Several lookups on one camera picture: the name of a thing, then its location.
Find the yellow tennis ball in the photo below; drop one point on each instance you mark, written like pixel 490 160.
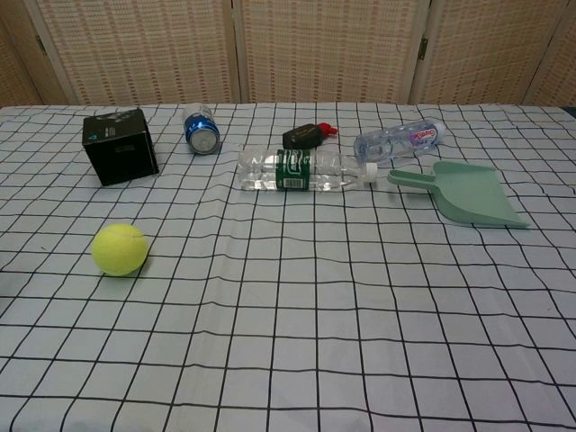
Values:
pixel 119 249

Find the black cardboard box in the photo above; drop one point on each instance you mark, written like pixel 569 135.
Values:
pixel 121 150

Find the clear bottle with green label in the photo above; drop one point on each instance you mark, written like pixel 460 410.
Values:
pixel 294 170

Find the black bottle with red cap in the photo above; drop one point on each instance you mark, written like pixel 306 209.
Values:
pixel 303 136

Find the checked white tablecloth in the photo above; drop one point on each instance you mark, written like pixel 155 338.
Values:
pixel 288 315

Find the blue and silver drink can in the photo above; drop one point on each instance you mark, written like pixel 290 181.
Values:
pixel 202 132

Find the clear bottle with pink label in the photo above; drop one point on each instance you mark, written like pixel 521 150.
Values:
pixel 396 140

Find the woven folding screen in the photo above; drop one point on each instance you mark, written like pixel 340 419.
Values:
pixel 288 49

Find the green plastic dustpan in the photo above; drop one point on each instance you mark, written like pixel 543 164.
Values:
pixel 468 193

